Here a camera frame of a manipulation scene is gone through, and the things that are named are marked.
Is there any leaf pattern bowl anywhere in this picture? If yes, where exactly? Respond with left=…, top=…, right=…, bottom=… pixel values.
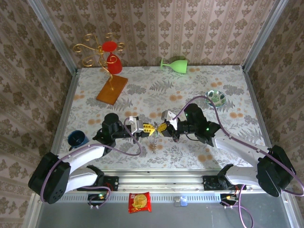
left=205, top=89, right=227, bottom=109

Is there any dark blue mug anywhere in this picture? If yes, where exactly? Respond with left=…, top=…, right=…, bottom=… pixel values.
left=67, top=130, right=90, bottom=152

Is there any green wine glass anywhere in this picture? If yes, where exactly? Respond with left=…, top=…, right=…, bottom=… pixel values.
left=160, top=57, right=189, bottom=74

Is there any red wine glass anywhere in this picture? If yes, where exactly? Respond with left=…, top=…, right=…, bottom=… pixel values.
left=102, top=40, right=123, bottom=75

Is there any perforated metal strip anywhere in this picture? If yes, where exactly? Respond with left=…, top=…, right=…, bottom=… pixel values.
left=41, top=192, right=221, bottom=203

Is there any blue silver USB stick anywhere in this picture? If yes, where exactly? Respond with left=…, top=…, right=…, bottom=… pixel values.
left=174, top=196, right=188, bottom=207

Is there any red snack packet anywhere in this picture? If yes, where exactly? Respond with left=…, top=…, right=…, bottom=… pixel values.
left=128, top=191, right=152, bottom=214

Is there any grey metal shelf panel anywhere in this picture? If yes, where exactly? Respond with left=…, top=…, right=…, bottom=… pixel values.
left=35, top=201, right=293, bottom=228

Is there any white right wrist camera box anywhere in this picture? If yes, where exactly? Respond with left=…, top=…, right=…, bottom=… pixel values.
left=161, top=110, right=179, bottom=131

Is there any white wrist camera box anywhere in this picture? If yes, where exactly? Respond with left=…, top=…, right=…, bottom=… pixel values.
left=127, top=116, right=143, bottom=134
left=161, top=110, right=179, bottom=131

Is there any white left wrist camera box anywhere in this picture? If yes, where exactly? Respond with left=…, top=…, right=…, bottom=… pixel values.
left=127, top=116, right=143, bottom=134

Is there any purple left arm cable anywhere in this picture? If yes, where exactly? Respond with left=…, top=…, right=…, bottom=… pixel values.
left=40, top=122, right=143, bottom=204

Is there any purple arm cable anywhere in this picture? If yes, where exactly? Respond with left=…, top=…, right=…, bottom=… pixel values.
left=173, top=95, right=304, bottom=228
left=40, top=122, right=143, bottom=204

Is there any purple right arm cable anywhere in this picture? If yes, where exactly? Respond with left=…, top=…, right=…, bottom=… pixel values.
left=173, top=95, right=304, bottom=228

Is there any gold wire rack wooden base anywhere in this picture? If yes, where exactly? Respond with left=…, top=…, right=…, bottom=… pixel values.
left=72, top=33, right=129, bottom=105

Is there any aluminium table side rail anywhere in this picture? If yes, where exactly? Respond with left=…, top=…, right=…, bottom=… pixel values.
left=46, top=68, right=80, bottom=171
left=242, top=66, right=280, bottom=171

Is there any long aluminium base rail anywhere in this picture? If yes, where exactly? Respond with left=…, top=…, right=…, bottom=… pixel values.
left=33, top=169, right=289, bottom=192

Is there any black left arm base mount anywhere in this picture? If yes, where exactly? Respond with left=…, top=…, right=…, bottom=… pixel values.
left=76, top=176, right=120, bottom=192

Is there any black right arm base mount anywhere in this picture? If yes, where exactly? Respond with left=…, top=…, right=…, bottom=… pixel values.
left=202, top=175, right=247, bottom=191

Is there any small control board with wires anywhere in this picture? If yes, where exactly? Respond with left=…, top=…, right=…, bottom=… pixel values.
left=87, top=192, right=112, bottom=210
left=218, top=192, right=240, bottom=210

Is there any aluminium frame post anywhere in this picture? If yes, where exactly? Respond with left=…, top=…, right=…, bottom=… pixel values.
left=27, top=0, right=78, bottom=72
left=241, top=0, right=291, bottom=71

